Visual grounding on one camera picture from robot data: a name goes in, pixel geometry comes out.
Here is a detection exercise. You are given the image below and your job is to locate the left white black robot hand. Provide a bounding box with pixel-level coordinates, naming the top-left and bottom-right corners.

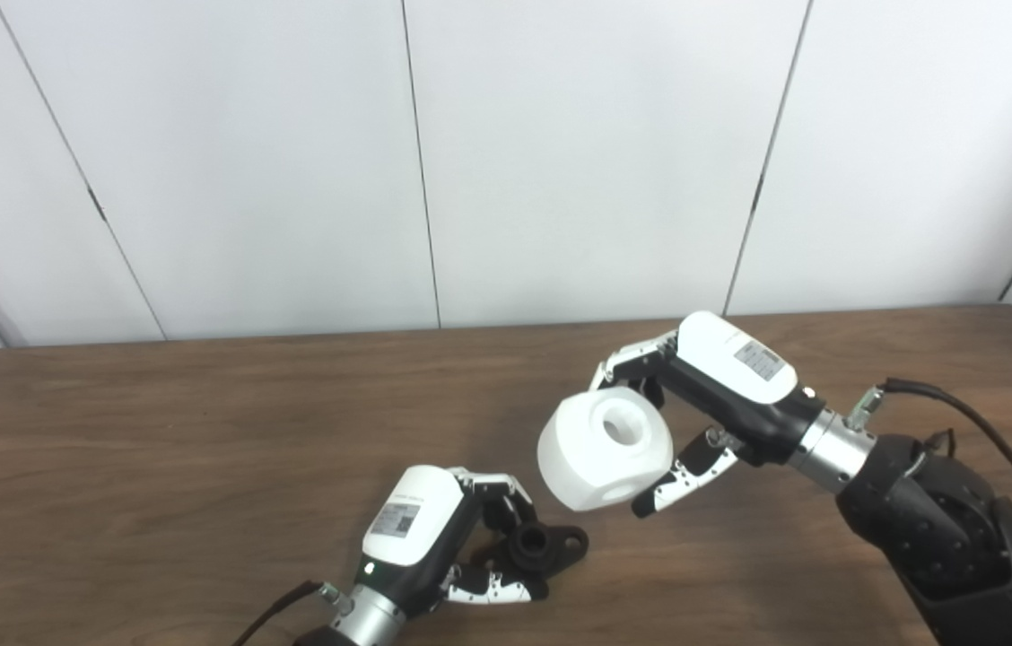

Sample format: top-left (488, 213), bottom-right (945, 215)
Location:
top-left (353, 464), bottom-right (552, 620)

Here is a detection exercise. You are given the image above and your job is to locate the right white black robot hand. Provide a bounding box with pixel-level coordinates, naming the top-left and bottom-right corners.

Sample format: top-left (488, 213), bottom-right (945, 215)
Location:
top-left (589, 310), bottom-right (830, 519)

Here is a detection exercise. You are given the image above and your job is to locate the black flanged holder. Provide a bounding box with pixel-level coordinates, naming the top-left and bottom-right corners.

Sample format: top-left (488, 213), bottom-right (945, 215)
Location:
top-left (493, 523), bottom-right (589, 580)

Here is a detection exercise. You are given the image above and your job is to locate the white plastic block with holes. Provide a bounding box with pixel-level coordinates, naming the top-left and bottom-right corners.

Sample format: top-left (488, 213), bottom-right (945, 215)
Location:
top-left (537, 387), bottom-right (676, 512)

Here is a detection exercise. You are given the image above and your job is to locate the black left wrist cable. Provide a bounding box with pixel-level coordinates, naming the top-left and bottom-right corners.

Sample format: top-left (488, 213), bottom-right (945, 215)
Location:
top-left (232, 579), bottom-right (350, 646)

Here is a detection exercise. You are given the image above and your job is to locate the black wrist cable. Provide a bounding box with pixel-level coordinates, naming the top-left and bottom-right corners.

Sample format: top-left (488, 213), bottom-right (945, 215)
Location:
top-left (232, 579), bottom-right (350, 646)
top-left (847, 377), bottom-right (1012, 593)

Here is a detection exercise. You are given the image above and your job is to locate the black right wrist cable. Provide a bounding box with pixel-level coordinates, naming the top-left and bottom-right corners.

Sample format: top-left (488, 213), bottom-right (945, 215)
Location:
top-left (847, 377), bottom-right (1012, 593)

